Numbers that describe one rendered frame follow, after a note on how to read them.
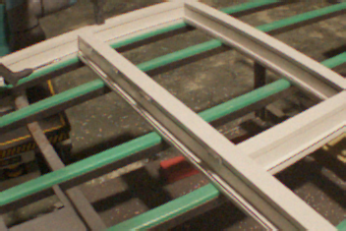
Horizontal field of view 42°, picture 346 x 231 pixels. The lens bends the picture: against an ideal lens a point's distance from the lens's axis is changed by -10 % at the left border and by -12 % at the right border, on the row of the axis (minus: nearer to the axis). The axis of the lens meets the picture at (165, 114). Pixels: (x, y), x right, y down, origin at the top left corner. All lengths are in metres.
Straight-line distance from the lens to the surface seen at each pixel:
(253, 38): 1.52
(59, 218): 1.04
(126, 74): 1.34
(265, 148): 1.04
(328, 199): 1.42
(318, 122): 1.14
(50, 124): 2.37
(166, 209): 1.00
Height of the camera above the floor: 1.55
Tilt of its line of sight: 33 degrees down
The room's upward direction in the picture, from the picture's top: 7 degrees counter-clockwise
